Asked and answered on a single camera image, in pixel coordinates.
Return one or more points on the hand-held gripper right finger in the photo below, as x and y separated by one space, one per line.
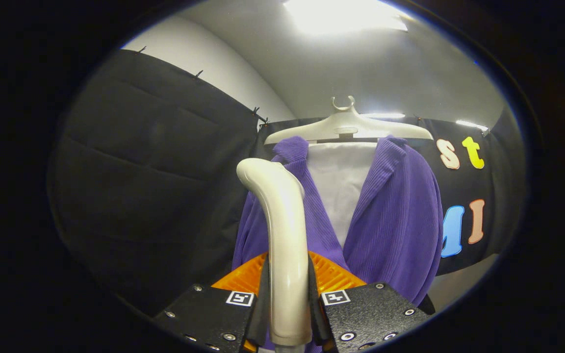
366 314

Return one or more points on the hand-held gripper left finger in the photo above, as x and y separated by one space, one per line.
214 318

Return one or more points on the purple jacket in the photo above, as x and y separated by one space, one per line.
400 220

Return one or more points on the cream clothes hanger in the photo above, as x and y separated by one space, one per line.
348 126

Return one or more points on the grey cabinet with dark top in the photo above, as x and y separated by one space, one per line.
464 282

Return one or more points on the white ironing back pad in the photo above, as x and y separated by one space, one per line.
341 181

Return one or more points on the long ceiling light strip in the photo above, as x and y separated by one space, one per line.
385 115

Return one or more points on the small ceiling light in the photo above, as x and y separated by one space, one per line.
471 125

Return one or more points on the large ceiling light panel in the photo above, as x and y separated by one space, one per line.
344 14

